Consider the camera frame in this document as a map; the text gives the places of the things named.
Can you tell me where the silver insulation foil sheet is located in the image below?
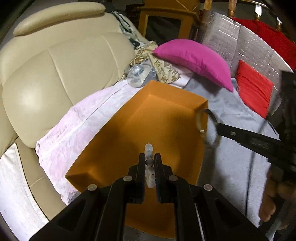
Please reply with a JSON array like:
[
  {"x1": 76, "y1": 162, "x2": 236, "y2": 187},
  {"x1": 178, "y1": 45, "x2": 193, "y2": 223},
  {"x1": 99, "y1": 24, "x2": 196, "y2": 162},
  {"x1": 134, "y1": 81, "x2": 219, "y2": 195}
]
[{"x1": 198, "y1": 11, "x2": 292, "y2": 116}]

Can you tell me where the orange cardboard box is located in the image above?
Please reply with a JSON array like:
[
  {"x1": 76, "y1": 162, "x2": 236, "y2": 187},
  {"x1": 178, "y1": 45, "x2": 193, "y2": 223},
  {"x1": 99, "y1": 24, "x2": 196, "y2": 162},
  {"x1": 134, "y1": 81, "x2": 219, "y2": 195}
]
[{"x1": 65, "y1": 81, "x2": 208, "y2": 240}]

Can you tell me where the wooden side table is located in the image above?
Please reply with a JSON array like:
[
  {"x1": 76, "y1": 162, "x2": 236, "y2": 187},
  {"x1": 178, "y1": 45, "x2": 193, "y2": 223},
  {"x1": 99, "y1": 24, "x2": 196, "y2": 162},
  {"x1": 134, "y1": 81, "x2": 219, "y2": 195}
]
[{"x1": 137, "y1": 0, "x2": 200, "y2": 44}]

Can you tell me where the magenta pillow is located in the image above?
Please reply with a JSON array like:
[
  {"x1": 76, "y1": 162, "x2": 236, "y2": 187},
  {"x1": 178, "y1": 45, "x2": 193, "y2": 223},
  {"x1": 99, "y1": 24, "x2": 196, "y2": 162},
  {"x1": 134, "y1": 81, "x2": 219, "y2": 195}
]
[{"x1": 153, "y1": 39, "x2": 233, "y2": 92}]

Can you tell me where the person right hand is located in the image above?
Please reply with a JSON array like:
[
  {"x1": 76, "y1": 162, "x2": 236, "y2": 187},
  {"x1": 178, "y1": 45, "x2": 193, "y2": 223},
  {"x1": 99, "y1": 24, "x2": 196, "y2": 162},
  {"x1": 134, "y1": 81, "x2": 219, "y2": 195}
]
[{"x1": 259, "y1": 168, "x2": 295, "y2": 222}]

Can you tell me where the floral patterned cloth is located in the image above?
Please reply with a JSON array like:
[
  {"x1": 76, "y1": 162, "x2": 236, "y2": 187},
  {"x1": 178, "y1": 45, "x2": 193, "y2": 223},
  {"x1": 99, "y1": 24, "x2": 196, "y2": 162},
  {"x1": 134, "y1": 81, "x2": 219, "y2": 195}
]
[{"x1": 129, "y1": 41, "x2": 180, "y2": 84}]

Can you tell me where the red pillow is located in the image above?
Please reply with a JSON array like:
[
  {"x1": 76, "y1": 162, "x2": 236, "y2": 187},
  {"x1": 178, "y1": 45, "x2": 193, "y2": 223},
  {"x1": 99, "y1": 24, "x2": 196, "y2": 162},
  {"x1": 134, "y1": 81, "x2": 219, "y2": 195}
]
[{"x1": 235, "y1": 60, "x2": 273, "y2": 118}]

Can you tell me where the gold metal bangle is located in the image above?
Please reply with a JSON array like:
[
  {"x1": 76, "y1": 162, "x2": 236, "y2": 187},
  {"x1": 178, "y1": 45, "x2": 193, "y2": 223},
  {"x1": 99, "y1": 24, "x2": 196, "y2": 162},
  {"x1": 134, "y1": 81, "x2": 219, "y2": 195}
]
[{"x1": 196, "y1": 108, "x2": 221, "y2": 149}]

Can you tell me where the cream leather armchair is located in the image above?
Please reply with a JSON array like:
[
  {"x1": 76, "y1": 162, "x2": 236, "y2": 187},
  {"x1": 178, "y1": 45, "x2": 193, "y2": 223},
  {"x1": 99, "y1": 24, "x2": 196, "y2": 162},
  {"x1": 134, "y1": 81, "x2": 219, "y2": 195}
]
[{"x1": 1, "y1": 1, "x2": 135, "y2": 219}]

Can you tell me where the white pearl bead bracelet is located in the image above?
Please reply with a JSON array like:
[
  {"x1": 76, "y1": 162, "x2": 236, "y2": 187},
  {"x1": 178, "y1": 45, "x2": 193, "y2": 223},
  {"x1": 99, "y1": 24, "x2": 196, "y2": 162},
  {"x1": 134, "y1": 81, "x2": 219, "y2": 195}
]
[{"x1": 144, "y1": 143, "x2": 156, "y2": 188}]

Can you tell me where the clear plastic bag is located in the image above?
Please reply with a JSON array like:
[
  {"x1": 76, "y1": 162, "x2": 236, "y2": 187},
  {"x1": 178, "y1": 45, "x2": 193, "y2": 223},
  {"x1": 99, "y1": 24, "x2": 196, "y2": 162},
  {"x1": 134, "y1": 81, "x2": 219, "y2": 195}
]
[{"x1": 126, "y1": 63, "x2": 157, "y2": 88}]

